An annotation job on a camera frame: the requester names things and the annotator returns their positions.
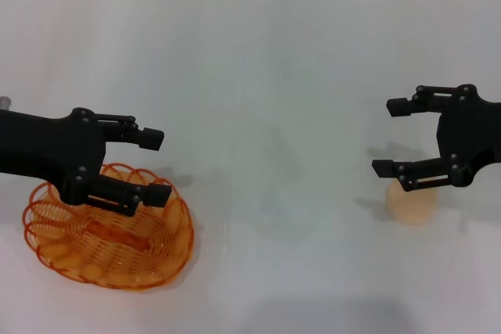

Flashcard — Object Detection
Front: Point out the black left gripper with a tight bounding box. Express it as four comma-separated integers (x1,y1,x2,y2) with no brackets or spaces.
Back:
0,107,173,217

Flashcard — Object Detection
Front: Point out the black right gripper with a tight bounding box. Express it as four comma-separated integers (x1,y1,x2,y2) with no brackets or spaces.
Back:
371,85,501,193

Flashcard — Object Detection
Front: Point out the pale round steamed bun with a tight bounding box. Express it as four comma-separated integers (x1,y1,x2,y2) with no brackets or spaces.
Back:
385,181,438,227

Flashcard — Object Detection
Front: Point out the orange wire basket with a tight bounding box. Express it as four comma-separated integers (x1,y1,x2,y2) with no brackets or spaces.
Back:
22,162,196,291

